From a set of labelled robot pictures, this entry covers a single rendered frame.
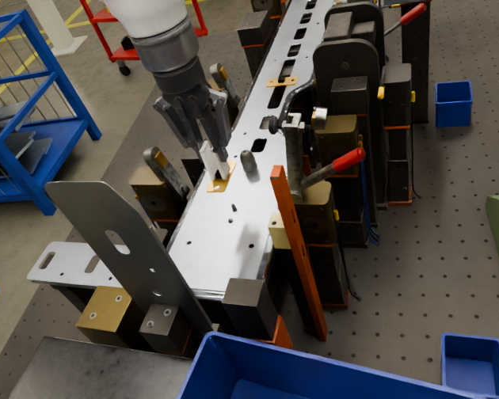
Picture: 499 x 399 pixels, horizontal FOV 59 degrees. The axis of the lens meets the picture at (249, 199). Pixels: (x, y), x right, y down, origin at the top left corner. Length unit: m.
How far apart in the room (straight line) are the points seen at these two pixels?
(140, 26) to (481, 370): 0.85
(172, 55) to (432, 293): 0.75
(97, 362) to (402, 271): 0.70
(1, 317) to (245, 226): 1.94
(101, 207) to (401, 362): 0.69
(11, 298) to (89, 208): 2.13
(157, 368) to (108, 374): 0.08
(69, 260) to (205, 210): 0.30
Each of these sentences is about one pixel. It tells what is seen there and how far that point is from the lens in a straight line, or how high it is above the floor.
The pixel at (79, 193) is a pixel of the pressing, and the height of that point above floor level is 1.32.
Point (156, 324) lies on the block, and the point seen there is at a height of 1.08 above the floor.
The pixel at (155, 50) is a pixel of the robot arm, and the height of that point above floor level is 1.38.
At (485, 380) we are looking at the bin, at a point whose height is 0.70.
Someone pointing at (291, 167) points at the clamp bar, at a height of 1.13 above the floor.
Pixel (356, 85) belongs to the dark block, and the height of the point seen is 1.12.
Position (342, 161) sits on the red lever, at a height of 1.13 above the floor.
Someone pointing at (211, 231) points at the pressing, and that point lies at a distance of 0.88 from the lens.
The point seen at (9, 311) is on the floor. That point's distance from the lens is 2.63.
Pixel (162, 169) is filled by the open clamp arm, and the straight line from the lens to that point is 0.95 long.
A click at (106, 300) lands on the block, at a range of 0.79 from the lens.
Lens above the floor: 1.62
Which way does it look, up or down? 43 degrees down
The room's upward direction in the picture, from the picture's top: 20 degrees counter-clockwise
